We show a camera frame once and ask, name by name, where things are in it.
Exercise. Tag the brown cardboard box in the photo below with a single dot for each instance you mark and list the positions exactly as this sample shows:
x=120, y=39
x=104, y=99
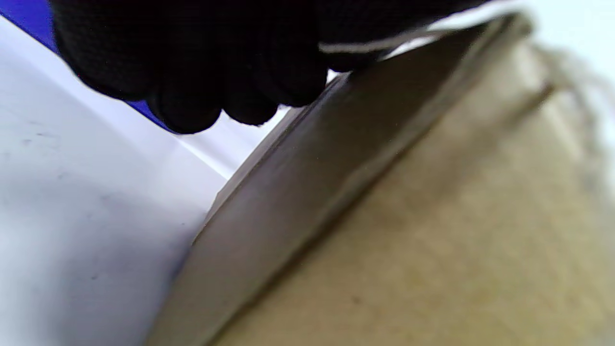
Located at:
x=408, y=230

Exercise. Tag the blue plastic recycling bin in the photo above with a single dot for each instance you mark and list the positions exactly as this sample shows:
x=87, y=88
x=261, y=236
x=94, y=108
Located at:
x=24, y=14

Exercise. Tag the person's left hand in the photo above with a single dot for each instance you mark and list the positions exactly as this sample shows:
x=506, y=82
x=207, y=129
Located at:
x=202, y=48

